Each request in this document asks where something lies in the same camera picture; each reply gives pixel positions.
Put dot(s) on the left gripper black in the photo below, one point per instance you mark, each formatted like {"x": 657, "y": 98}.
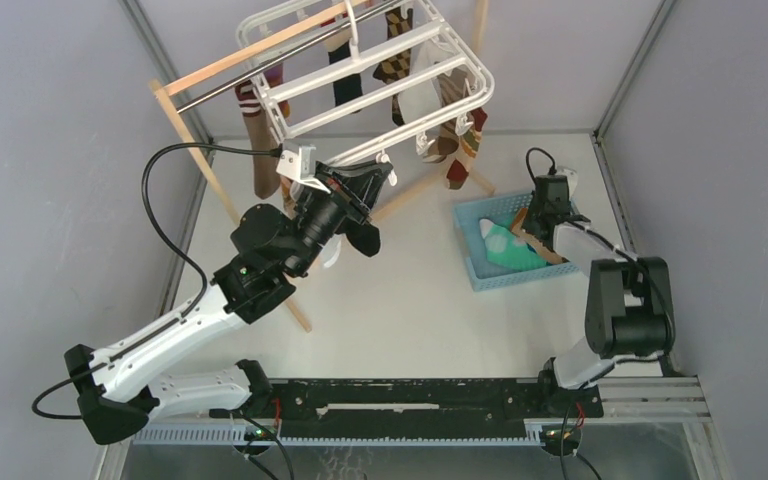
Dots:
{"x": 354, "y": 189}

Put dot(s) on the white plastic sock hanger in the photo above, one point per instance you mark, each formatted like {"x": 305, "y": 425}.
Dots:
{"x": 345, "y": 86}

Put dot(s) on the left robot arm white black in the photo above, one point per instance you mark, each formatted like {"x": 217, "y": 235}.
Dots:
{"x": 124, "y": 386}

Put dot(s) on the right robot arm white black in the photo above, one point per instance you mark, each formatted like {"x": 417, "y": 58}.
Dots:
{"x": 580, "y": 368}

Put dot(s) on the white sock black stripes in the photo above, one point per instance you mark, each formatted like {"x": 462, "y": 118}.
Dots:
{"x": 331, "y": 252}

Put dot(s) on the blue plastic basket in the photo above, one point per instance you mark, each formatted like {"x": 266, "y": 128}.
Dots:
{"x": 483, "y": 274}

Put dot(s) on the maroon striped tan sock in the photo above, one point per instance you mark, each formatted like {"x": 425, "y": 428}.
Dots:
{"x": 266, "y": 179}

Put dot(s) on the green white sock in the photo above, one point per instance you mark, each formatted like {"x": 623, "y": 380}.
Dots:
{"x": 505, "y": 249}

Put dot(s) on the metal rack rod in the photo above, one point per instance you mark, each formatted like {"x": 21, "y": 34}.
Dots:
{"x": 309, "y": 42}

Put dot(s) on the dark argyle sock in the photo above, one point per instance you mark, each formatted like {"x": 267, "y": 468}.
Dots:
{"x": 399, "y": 20}

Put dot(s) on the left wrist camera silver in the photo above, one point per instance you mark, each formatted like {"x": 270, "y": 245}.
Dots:
{"x": 295, "y": 163}

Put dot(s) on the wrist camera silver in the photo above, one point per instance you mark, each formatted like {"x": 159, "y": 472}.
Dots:
{"x": 295, "y": 163}
{"x": 572, "y": 179}

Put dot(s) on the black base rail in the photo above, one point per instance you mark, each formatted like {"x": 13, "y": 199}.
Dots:
{"x": 418, "y": 409}

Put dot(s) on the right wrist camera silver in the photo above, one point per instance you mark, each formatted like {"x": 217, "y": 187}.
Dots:
{"x": 572, "y": 179}

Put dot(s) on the wooden drying rack frame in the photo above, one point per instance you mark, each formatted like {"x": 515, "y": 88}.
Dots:
{"x": 260, "y": 35}

